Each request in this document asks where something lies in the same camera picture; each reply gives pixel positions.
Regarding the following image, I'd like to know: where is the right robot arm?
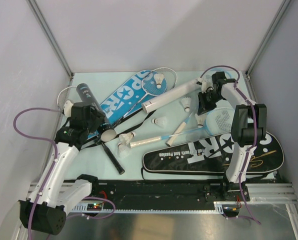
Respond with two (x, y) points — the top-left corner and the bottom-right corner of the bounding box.
(197, 71), (267, 201)

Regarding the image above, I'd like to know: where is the white shuttlecock tube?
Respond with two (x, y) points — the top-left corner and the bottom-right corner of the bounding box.
(141, 78), (201, 114)

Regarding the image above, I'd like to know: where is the feather shuttlecock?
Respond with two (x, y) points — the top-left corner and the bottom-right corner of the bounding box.
(118, 131), (136, 145)

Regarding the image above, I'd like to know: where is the white racket on blue bag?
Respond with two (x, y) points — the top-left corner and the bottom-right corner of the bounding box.
(113, 67), (178, 128)

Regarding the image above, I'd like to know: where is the plastic shuttlecock front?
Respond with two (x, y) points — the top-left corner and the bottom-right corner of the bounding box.
(117, 142), (131, 159)

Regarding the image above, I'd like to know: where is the right aluminium frame post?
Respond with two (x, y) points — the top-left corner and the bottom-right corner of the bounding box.
(245, 0), (294, 76)

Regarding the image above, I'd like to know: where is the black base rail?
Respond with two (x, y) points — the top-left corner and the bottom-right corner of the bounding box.
(84, 179), (242, 213)

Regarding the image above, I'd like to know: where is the aluminium frame post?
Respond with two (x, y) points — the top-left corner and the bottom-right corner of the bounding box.
(245, 0), (294, 76)
(26, 0), (74, 79)

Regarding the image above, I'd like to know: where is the left aluminium frame post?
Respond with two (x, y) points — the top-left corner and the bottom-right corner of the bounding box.
(26, 0), (74, 79)

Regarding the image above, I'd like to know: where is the white racket black grip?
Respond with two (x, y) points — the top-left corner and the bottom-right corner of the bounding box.
(56, 86), (125, 175)

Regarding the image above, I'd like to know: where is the blue racket cover bag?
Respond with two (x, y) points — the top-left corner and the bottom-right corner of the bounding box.
(100, 70), (154, 128)

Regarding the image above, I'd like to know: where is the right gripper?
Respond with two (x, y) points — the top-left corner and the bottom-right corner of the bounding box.
(198, 90), (224, 116)

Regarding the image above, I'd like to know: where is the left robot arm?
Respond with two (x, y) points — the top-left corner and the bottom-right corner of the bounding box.
(19, 102), (105, 235)

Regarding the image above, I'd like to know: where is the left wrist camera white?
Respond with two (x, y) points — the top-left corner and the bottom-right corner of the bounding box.
(63, 100), (74, 118)

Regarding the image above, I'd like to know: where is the blue racket far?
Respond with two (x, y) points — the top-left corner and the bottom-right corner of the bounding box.
(165, 68), (233, 147)

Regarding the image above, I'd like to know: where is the black racket cover bag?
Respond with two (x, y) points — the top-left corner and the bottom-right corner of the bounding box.
(142, 132), (285, 176)

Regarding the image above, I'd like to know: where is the blue racket near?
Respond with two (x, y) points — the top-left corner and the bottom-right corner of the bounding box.
(129, 107), (235, 148)

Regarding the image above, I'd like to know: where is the black shuttlecock tube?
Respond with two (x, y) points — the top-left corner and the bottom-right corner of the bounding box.
(76, 83), (117, 143)

